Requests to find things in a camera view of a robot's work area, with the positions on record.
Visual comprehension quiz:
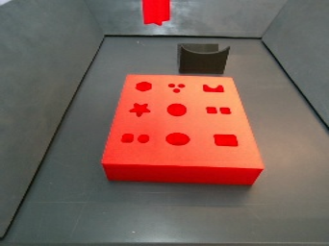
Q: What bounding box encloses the red shape-sorting block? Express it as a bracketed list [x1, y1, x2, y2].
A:
[101, 75, 263, 185]

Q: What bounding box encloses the black curved holder bracket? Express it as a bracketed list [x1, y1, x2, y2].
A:
[177, 43, 230, 74]

